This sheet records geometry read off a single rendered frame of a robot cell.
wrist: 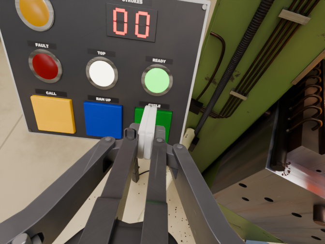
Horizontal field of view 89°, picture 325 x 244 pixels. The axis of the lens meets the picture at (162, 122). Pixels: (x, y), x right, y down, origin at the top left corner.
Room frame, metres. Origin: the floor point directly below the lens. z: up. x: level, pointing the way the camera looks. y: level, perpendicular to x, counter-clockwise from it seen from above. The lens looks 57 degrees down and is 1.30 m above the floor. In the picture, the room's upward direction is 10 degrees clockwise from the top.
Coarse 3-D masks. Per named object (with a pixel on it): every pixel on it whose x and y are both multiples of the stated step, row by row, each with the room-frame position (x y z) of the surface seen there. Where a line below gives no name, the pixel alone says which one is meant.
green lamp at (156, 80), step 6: (150, 72) 0.23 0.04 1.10; (156, 72) 0.23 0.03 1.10; (162, 72) 0.24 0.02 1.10; (150, 78) 0.23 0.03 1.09; (156, 78) 0.23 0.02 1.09; (162, 78) 0.23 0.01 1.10; (168, 78) 0.23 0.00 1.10; (150, 84) 0.22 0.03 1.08; (156, 84) 0.22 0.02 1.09; (162, 84) 0.22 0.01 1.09; (168, 84) 0.23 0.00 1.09; (150, 90) 0.22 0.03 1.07; (156, 90) 0.22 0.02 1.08; (162, 90) 0.22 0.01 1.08
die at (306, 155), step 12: (324, 60) 0.58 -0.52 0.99; (312, 72) 0.52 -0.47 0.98; (324, 72) 0.51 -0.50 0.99; (324, 84) 0.45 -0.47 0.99; (300, 96) 0.40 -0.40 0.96; (324, 96) 0.39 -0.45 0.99; (300, 108) 0.35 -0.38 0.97; (312, 108) 0.35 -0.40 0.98; (324, 108) 0.34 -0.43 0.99; (300, 120) 0.30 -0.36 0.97; (324, 120) 0.30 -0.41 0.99; (300, 132) 0.26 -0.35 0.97; (312, 132) 0.26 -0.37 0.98; (324, 132) 0.26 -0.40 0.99; (288, 144) 0.24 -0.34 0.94; (300, 144) 0.22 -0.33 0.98; (312, 144) 0.23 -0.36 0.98; (324, 144) 0.23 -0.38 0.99; (288, 156) 0.21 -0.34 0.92; (300, 156) 0.21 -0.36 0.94; (312, 156) 0.20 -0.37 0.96; (324, 156) 0.20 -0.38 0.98; (312, 168) 0.19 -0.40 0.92; (324, 168) 0.19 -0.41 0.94
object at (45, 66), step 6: (42, 54) 0.22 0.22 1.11; (36, 60) 0.21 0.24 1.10; (42, 60) 0.22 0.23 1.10; (48, 60) 0.22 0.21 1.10; (36, 66) 0.21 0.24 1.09; (42, 66) 0.21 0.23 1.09; (48, 66) 0.21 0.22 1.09; (54, 66) 0.21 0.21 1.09; (36, 72) 0.20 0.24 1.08; (42, 72) 0.20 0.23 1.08; (48, 72) 0.21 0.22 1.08; (54, 72) 0.21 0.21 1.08; (48, 78) 0.20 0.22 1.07
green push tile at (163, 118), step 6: (138, 108) 0.19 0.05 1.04; (144, 108) 0.20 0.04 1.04; (138, 114) 0.19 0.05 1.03; (156, 114) 0.19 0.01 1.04; (162, 114) 0.19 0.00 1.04; (168, 114) 0.19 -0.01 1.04; (138, 120) 0.18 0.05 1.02; (156, 120) 0.18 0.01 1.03; (162, 120) 0.19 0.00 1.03; (168, 120) 0.19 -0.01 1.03; (168, 126) 0.18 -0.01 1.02; (168, 132) 0.17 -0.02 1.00
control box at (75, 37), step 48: (0, 0) 0.26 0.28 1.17; (48, 0) 0.26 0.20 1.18; (96, 0) 0.28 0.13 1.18; (144, 0) 0.28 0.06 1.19; (192, 0) 0.30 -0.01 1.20; (48, 48) 0.23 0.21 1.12; (96, 48) 0.24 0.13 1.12; (144, 48) 0.25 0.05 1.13; (192, 48) 0.26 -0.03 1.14; (48, 96) 0.18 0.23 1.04; (96, 96) 0.20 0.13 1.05; (144, 96) 0.21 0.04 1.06
